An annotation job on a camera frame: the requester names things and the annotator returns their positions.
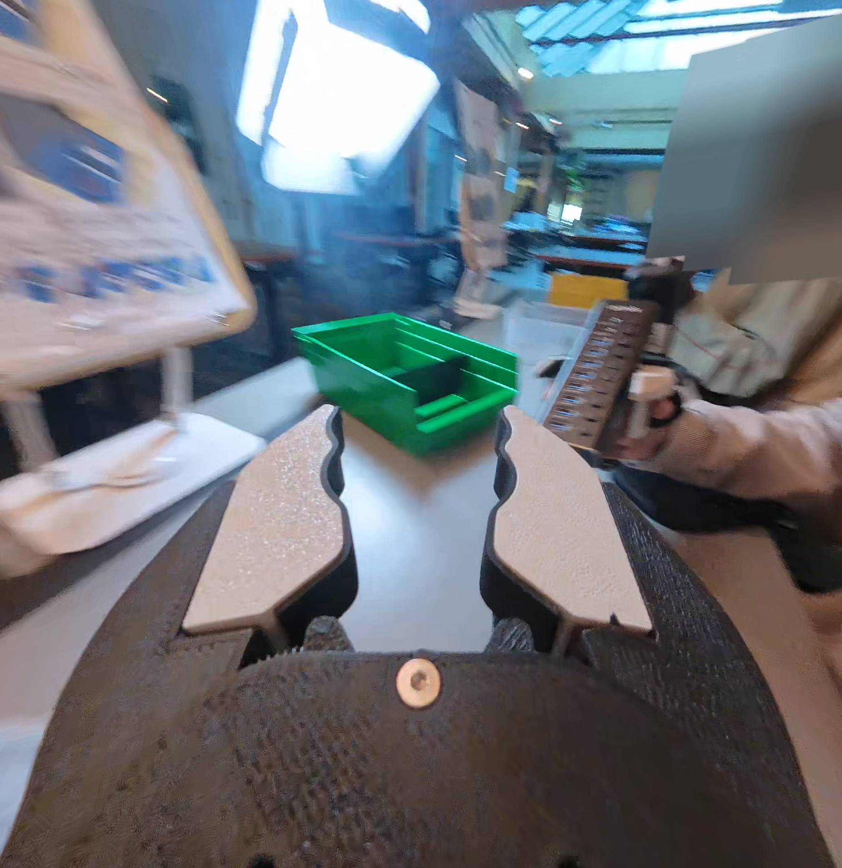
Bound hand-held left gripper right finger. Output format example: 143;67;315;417
481;405;654;635

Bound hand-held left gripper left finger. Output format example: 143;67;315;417
181;404;360;636

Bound clear plastic bin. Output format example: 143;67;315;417
506;302;591;381

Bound black multi-port usb hub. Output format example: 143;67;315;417
542;300;661;453

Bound green plastic bin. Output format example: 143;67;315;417
291;312;519;457

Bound person's right forearm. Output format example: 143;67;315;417
655;396;842;523

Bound person's right hand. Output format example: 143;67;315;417
614;396;683;462

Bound yellow plastic bin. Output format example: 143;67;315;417
550;271;630;307

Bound black bin divider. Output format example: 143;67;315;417
383;356;471;402

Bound white document stand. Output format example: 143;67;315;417
0;0;267;577

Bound printed instruction sheet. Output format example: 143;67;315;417
0;27;222;340

